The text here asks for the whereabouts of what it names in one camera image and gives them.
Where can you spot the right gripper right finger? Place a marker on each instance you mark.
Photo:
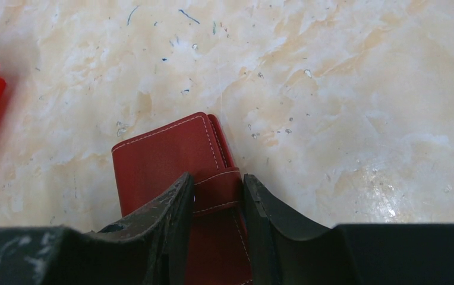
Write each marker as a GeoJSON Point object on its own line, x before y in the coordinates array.
{"type": "Point", "coordinates": [286, 247]}

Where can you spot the red leather card holder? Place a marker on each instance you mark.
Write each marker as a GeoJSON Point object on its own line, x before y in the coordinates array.
{"type": "Point", "coordinates": [147, 164]}

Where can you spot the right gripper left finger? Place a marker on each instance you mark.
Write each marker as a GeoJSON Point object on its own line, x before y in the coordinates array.
{"type": "Point", "coordinates": [150, 245]}

